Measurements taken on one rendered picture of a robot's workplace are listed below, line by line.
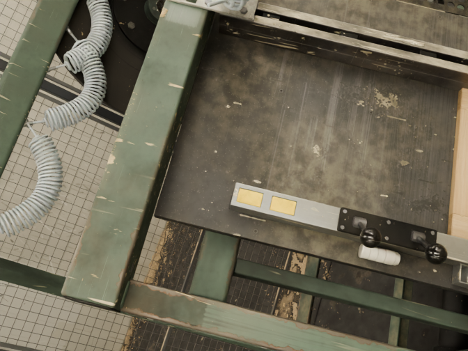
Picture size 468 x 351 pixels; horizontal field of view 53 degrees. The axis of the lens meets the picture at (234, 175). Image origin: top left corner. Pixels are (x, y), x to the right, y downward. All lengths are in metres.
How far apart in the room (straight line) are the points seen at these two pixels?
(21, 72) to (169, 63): 0.55
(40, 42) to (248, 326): 0.99
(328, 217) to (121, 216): 0.41
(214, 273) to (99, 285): 0.25
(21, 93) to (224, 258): 0.75
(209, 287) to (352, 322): 2.08
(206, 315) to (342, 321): 2.22
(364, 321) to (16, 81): 2.26
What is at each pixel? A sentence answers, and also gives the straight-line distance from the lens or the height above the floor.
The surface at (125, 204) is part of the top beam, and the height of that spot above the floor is 1.92.
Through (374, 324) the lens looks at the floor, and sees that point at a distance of 2.92.
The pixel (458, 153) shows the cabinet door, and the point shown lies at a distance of 1.17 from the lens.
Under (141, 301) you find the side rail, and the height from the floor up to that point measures 1.83.
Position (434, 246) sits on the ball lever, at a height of 1.46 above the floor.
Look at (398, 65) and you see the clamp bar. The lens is 1.19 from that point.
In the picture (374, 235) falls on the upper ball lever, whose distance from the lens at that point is 0.88.
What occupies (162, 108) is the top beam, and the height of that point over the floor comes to 1.91.
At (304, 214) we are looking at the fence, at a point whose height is 1.59.
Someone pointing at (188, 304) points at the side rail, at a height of 1.75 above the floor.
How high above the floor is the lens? 2.18
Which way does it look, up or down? 27 degrees down
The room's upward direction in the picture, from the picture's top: 65 degrees counter-clockwise
